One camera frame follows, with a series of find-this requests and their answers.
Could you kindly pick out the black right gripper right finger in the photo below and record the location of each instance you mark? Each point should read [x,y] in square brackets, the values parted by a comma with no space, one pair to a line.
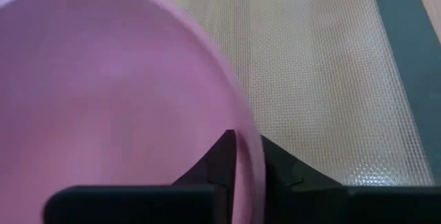
[289,179]

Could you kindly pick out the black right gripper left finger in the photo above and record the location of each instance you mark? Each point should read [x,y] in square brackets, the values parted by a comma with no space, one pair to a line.
[213,169]

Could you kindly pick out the pink plastic bowl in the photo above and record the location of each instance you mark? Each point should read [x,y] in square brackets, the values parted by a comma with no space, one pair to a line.
[103,89]

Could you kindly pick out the tan mesh baking mat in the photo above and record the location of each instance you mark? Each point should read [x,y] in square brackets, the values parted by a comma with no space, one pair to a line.
[310,79]

